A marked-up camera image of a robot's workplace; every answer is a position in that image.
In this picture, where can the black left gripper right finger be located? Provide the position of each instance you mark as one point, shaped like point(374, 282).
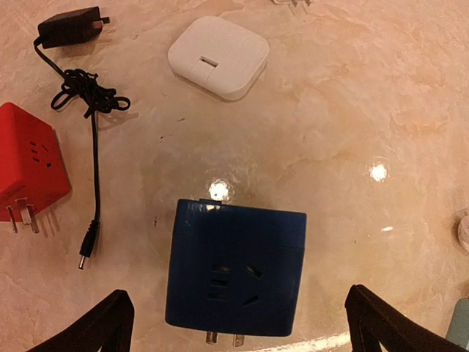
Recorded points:
point(374, 324)

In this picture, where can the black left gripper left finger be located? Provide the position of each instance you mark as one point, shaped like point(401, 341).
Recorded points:
point(107, 326)

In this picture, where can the teal power strip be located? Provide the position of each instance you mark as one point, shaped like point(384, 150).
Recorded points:
point(458, 331)

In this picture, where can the blue cube socket adapter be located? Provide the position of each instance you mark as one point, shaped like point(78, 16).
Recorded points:
point(233, 269)

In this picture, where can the red cube socket adapter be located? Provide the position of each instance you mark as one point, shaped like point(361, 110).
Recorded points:
point(33, 174)

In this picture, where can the white power adapter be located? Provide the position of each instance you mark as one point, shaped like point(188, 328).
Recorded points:
point(219, 56)

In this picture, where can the black charger plug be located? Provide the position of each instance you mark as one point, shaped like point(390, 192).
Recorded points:
point(71, 28)

